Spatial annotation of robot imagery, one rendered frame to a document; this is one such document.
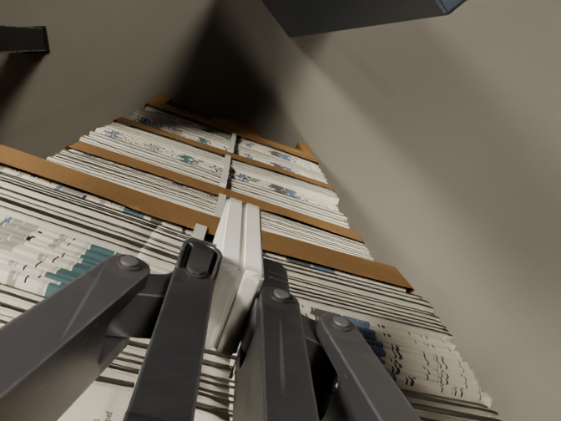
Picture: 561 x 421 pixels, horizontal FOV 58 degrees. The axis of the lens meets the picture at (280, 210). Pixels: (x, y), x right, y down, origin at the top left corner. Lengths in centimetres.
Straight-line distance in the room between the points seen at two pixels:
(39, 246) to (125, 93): 99
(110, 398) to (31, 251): 11
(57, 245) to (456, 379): 25
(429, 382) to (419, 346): 4
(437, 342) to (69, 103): 110
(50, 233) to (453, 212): 120
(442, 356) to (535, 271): 123
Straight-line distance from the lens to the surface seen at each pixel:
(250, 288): 16
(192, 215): 40
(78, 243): 32
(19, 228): 32
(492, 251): 150
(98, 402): 23
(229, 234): 18
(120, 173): 59
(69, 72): 131
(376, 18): 37
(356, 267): 42
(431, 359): 34
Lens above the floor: 124
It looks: 71 degrees down
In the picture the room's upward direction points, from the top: 170 degrees clockwise
